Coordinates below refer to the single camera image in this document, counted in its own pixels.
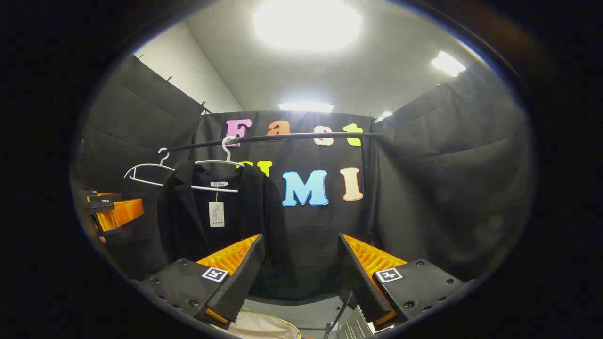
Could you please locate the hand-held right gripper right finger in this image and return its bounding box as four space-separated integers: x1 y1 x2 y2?
337 233 467 325

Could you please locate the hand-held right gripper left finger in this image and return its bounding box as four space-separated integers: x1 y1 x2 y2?
139 234 266 330

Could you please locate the beige laundry hamper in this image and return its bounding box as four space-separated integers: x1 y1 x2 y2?
221 311 302 339

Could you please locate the black knit cardigan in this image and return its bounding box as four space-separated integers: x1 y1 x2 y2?
158 162 290 297

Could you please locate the white plastic hanger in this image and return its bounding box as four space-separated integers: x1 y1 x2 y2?
124 147 177 187
191 136 246 194

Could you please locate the black clothes rack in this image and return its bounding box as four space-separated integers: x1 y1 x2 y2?
165 132 384 245

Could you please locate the white and grey board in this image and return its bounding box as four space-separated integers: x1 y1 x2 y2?
337 305 378 339

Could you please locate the black backdrop cloth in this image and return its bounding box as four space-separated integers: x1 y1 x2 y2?
75 54 533 302

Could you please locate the black cable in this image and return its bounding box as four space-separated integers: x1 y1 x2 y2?
324 290 354 339

